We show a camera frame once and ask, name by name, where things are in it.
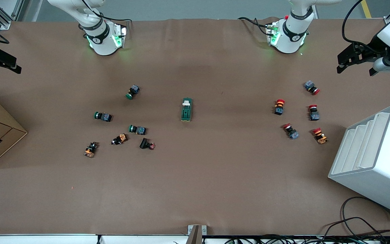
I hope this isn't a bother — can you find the red emergency stop orange block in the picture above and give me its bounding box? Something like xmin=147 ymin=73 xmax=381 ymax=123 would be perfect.
xmin=312 ymin=127 xmax=328 ymax=145

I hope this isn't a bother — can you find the white slotted rack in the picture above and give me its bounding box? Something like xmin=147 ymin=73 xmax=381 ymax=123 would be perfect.
xmin=328 ymin=105 xmax=390 ymax=218

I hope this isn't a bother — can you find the black switch red tip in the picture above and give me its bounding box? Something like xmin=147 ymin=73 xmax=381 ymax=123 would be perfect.
xmin=139 ymin=137 xmax=156 ymax=150

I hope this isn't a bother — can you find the black cable bundle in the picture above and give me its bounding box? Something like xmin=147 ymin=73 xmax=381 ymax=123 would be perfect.
xmin=224 ymin=234 xmax=390 ymax=244

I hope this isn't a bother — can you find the brown paper table cover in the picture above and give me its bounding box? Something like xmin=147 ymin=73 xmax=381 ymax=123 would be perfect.
xmin=0 ymin=18 xmax=390 ymax=236

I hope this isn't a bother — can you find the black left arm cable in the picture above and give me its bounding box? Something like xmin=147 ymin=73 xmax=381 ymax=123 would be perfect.
xmin=342 ymin=0 xmax=383 ymax=46

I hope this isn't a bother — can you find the black base cable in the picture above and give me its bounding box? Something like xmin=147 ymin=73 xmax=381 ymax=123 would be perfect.
xmin=238 ymin=17 xmax=270 ymax=30

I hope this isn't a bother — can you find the metal table edge bracket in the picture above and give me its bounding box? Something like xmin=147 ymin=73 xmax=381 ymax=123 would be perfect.
xmin=188 ymin=225 xmax=207 ymax=244

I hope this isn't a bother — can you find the black looped cable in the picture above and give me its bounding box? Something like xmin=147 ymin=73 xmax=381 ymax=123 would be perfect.
xmin=324 ymin=197 xmax=390 ymax=238

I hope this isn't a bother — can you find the red emergency stop blue block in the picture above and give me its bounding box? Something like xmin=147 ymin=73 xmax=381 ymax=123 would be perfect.
xmin=304 ymin=80 xmax=320 ymax=95
xmin=282 ymin=123 xmax=300 ymax=140
xmin=308 ymin=104 xmax=320 ymax=121

